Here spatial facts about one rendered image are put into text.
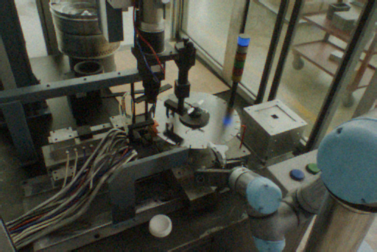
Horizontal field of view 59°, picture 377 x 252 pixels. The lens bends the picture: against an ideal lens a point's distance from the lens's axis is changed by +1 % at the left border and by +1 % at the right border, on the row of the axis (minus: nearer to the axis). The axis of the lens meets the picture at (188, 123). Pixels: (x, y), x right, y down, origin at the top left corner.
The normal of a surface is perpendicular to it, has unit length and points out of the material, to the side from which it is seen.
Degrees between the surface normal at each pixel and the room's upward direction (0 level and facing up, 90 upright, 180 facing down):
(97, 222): 0
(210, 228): 0
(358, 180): 83
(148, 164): 90
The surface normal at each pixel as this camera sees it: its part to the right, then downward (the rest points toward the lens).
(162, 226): 0.07, -0.78
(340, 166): -0.81, 0.20
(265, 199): 0.29, 0.11
